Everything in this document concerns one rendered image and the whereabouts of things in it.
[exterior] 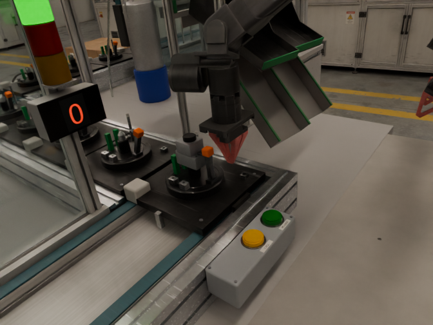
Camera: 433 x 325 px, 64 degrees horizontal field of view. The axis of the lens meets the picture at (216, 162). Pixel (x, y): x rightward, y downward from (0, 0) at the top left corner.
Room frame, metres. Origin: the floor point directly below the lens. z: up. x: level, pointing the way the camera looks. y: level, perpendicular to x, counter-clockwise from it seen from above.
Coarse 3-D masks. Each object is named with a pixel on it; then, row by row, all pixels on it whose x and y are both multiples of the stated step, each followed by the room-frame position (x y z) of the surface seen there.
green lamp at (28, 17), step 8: (16, 0) 0.61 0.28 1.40; (24, 0) 0.61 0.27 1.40; (32, 0) 0.61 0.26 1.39; (40, 0) 0.62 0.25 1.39; (24, 8) 0.61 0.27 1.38; (32, 8) 0.61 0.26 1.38; (40, 8) 0.61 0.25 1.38; (48, 8) 0.63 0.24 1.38; (24, 16) 0.61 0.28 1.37; (32, 16) 0.61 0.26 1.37; (40, 16) 0.61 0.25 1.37; (48, 16) 0.62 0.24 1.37; (24, 24) 0.61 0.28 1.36; (32, 24) 0.61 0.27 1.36
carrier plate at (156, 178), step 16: (224, 160) 0.79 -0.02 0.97; (160, 176) 0.74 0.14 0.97; (256, 176) 0.70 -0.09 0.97; (160, 192) 0.67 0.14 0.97; (224, 192) 0.65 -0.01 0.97; (240, 192) 0.64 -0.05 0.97; (160, 208) 0.61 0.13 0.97; (176, 208) 0.61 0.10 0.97; (192, 208) 0.60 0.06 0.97; (208, 208) 0.59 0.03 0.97; (224, 208) 0.59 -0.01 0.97; (192, 224) 0.55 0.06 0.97; (208, 224) 0.54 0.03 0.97
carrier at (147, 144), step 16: (112, 144) 0.88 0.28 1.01; (128, 144) 0.86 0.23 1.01; (144, 144) 0.89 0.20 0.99; (160, 144) 0.92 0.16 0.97; (96, 160) 0.87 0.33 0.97; (112, 160) 0.81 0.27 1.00; (128, 160) 0.81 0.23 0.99; (144, 160) 0.82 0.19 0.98; (160, 160) 0.83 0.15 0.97; (96, 176) 0.78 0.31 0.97; (112, 176) 0.77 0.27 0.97; (128, 176) 0.76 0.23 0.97; (144, 176) 0.75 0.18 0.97
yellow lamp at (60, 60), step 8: (48, 56) 0.61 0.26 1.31; (56, 56) 0.61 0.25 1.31; (64, 56) 0.63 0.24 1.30; (40, 64) 0.61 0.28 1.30; (48, 64) 0.61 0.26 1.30; (56, 64) 0.61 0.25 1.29; (64, 64) 0.62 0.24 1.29; (40, 72) 0.61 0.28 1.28; (48, 72) 0.61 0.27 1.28; (56, 72) 0.61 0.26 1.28; (64, 72) 0.62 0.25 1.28; (48, 80) 0.61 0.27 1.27; (56, 80) 0.61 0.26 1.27; (64, 80) 0.62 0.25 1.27
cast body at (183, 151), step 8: (184, 136) 0.70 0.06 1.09; (192, 136) 0.69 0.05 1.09; (176, 144) 0.70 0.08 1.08; (184, 144) 0.68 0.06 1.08; (192, 144) 0.68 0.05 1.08; (200, 144) 0.69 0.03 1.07; (176, 152) 0.70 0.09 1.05; (184, 152) 0.68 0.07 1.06; (192, 152) 0.67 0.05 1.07; (184, 160) 0.68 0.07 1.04; (192, 160) 0.67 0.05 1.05; (200, 160) 0.67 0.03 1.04; (192, 168) 0.67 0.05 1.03
